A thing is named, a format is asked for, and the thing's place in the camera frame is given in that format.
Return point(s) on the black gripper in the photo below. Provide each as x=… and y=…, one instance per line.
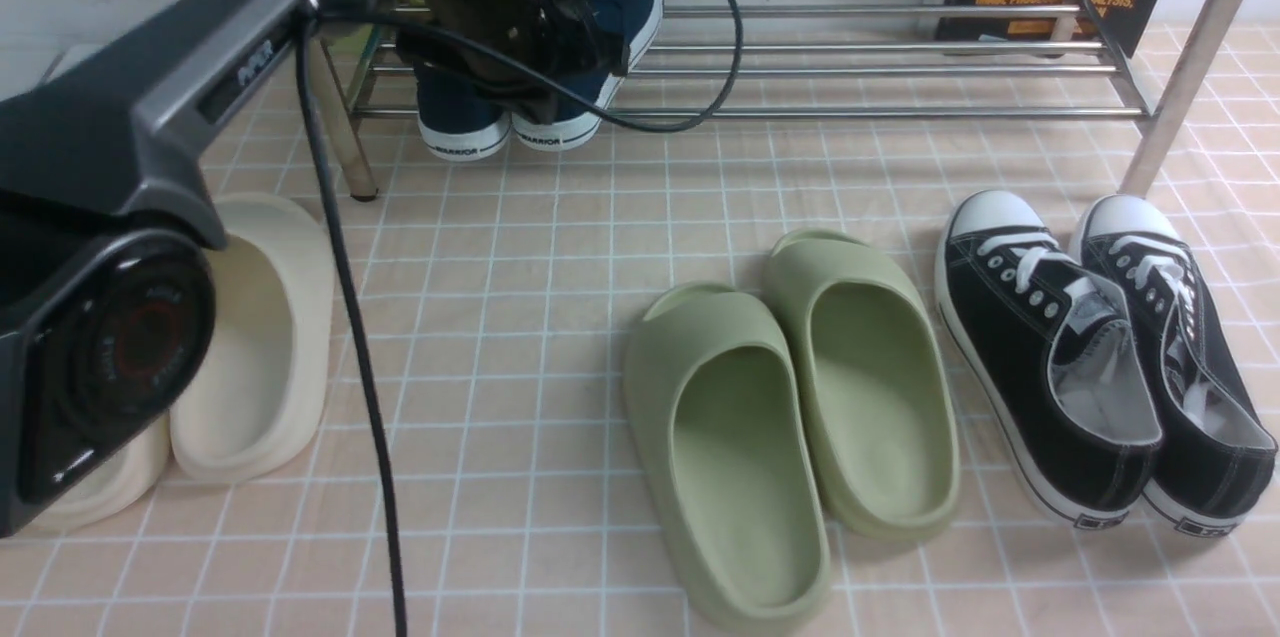
x=538, y=34

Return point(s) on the navy canvas shoe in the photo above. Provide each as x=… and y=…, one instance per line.
x=455, y=123
x=626, y=29

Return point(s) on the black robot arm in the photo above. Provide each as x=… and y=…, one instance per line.
x=108, y=302

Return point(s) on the metal shoe rack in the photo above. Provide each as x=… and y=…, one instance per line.
x=1081, y=46

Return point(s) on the right cream foam slipper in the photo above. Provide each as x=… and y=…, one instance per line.
x=259, y=397

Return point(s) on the cream foam slipper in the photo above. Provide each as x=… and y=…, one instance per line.
x=116, y=484
x=259, y=397

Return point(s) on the left green foam slipper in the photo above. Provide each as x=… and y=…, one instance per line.
x=711, y=397

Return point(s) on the green foam slipper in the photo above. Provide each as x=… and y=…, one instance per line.
x=711, y=397
x=878, y=417

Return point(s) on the right green foam slipper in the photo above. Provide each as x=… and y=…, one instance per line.
x=878, y=417

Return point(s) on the left cream foam slipper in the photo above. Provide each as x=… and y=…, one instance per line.
x=116, y=484

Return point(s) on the left black canvas sneaker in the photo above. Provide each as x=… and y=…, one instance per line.
x=1054, y=348

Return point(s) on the black canvas sneaker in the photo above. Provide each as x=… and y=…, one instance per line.
x=1218, y=457
x=1054, y=348

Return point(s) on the right black canvas sneaker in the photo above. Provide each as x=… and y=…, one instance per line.
x=1218, y=457

